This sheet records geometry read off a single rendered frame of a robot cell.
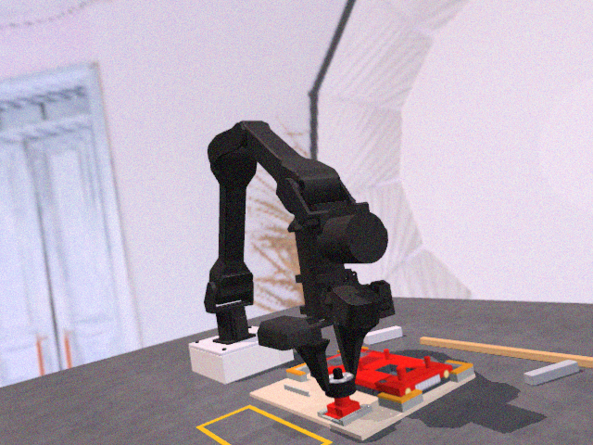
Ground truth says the yellow rectangular outline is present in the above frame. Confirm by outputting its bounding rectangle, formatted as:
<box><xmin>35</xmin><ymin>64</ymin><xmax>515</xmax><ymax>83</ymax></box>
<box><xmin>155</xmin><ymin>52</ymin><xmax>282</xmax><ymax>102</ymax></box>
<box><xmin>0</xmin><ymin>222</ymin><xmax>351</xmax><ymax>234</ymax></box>
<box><xmin>197</xmin><ymin>406</ymin><xmax>332</xmax><ymax>445</ymax></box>

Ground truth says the black wheel with white rim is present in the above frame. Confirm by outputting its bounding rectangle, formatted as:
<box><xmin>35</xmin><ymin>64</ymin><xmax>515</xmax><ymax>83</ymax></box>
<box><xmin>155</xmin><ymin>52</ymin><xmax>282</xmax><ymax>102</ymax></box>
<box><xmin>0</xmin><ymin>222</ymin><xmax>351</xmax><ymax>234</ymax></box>
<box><xmin>324</xmin><ymin>372</ymin><xmax>356</xmax><ymax>399</ymax></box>

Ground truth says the orange long thin rod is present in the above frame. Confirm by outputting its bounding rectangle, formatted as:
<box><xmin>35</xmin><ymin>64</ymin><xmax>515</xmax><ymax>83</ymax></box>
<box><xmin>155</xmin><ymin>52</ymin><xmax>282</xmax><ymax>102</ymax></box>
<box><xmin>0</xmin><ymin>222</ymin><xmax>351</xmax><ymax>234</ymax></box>
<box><xmin>420</xmin><ymin>337</ymin><xmax>593</xmax><ymax>369</ymax></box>

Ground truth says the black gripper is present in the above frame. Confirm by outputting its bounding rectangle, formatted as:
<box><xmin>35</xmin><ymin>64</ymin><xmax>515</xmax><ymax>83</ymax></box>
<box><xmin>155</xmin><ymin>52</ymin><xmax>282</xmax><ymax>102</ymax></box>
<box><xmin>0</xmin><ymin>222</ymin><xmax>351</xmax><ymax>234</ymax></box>
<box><xmin>257</xmin><ymin>263</ymin><xmax>376</xmax><ymax>392</ymax></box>

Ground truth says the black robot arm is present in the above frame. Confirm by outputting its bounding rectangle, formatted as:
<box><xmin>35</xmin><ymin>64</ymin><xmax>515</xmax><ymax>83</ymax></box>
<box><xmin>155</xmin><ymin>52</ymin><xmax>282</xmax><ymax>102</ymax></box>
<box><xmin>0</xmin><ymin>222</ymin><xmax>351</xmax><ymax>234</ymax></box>
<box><xmin>204</xmin><ymin>121</ymin><xmax>392</xmax><ymax>345</ymax></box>

